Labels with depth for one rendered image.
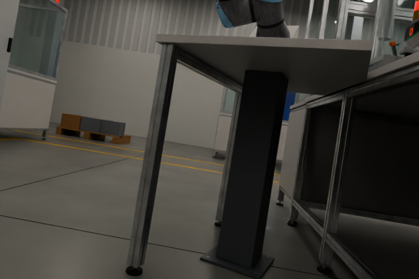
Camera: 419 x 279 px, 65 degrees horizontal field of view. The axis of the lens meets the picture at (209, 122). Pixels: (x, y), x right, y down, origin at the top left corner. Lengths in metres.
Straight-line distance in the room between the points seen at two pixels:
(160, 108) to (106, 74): 9.17
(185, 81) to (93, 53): 2.91
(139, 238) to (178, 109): 8.48
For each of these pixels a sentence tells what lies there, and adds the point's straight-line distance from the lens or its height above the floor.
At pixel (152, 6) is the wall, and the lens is 10.42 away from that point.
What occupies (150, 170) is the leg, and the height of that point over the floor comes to 0.37.
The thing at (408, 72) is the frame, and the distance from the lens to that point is 1.15.
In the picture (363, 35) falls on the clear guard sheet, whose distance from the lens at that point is 3.18.
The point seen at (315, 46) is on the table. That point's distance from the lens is 1.02.
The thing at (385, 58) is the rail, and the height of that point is 0.94.
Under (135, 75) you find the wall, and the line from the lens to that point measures 10.03.
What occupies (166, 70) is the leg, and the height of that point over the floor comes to 0.73.
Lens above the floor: 0.55
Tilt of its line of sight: 1 degrees up
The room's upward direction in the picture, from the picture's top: 9 degrees clockwise
